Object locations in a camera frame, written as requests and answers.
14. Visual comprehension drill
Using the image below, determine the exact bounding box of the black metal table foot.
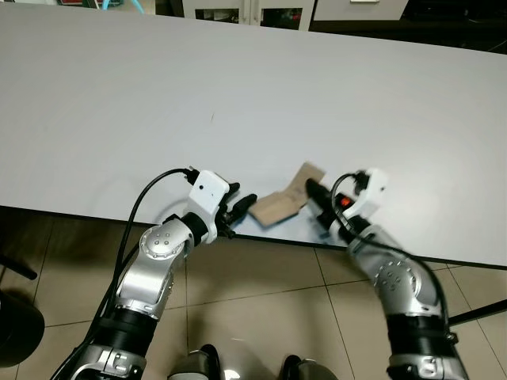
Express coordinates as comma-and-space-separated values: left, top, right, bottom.
0, 253, 38, 281
446, 299, 507, 327

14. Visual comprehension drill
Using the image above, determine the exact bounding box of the brown cardboard piece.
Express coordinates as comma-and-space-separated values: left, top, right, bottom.
250, 162, 327, 228

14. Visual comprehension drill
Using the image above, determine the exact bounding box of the white cabinet with glass doors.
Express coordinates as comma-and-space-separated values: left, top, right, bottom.
182, 0, 311, 32

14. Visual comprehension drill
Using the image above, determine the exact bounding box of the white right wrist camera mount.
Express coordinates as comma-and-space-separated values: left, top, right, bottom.
342, 168, 390, 223

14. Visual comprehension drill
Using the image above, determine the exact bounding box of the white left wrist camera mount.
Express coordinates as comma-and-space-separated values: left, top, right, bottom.
188, 170, 231, 217

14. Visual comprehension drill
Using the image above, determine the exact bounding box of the teal plastic object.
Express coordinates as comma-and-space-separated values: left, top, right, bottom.
99, 0, 145, 11

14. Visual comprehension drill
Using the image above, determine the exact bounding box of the white flat board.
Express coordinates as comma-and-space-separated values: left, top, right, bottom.
313, 0, 410, 21

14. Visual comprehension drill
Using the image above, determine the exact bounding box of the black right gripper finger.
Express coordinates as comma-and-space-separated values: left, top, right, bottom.
305, 178, 334, 211

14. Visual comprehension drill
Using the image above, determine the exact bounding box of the silver robot leg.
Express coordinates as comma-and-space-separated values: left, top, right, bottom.
168, 344, 238, 380
281, 355, 343, 380

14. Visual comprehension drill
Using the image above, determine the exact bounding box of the silver right robot leg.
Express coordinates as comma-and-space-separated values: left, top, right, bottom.
281, 355, 343, 380

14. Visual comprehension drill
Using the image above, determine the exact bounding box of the silver left robot leg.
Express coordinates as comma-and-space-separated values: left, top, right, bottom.
168, 344, 238, 380

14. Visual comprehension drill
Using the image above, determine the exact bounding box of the black round stool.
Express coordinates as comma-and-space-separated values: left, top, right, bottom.
0, 289, 45, 367

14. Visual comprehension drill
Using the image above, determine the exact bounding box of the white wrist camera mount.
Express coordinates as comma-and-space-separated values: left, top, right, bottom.
188, 170, 231, 217
342, 168, 390, 223

